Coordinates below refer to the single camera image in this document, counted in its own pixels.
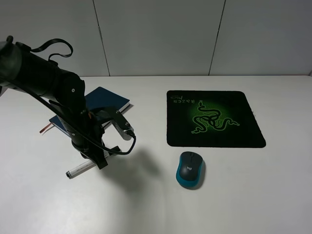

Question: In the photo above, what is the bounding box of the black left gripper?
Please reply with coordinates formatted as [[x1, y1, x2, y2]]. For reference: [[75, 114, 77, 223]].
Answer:
[[49, 98, 115, 170]]

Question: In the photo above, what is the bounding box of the white black marker pen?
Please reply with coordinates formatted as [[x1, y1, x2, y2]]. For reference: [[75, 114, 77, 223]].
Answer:
[[66, 152, 114, 179]]

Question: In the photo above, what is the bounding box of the black teal wireless mouse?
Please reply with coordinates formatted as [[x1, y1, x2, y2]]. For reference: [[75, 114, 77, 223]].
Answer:
[[175, 151, 204, 189]]

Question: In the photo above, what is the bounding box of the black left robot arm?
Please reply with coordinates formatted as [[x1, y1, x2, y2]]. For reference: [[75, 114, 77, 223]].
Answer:
[[0, 36, 109, 169]]

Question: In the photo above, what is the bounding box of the dark blue notebook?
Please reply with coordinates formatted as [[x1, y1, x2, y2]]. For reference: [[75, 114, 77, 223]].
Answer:
[[39, 87, 130, 136]]

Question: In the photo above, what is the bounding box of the black green mouse pad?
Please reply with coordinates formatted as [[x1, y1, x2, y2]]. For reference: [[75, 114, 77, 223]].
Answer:
[[167, 90, 266, 148]]

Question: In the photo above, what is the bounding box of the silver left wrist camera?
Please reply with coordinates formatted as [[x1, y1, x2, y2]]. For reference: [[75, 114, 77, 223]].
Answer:
[[111, 111, 134, 141]]

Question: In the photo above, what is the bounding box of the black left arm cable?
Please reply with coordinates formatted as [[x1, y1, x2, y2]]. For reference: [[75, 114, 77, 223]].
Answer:
[[14, 38, 137, 156]]

